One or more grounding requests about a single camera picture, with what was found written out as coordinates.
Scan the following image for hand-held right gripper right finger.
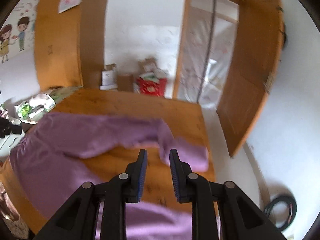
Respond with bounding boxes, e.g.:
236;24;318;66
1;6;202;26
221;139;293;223
170;149;283;240

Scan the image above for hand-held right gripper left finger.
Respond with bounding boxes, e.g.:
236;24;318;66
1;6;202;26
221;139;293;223
34;149;147;240

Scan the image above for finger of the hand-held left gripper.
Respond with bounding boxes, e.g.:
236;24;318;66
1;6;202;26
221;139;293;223
0;117;22;138

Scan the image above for white plastic bags pile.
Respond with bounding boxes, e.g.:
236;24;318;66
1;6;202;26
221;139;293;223
0;120;26;166

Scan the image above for green and white packets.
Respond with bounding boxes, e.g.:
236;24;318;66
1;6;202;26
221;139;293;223
14;100;38;120

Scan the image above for red basket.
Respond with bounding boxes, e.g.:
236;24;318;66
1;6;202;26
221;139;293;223
136;70;168;98

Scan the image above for brown cardboard box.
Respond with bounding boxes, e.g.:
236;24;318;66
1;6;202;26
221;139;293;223
117;73;134;92

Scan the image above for wooden wardrobe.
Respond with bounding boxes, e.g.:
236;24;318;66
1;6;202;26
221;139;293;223
33;0;111;91

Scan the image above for white cardboard box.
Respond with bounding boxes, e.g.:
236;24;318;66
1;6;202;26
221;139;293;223
100;63;118;91

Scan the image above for black tyre on floor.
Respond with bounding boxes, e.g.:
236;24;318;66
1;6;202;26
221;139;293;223
263;194;298;231

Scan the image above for clear plastic door curtain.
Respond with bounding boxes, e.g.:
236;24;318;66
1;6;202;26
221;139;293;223
178;0;238;106

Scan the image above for wooden door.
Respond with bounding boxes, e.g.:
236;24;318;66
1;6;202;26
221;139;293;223
216;0;285;158

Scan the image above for cartoon wall sticker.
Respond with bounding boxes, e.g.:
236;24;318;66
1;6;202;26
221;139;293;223
0;0;42;64

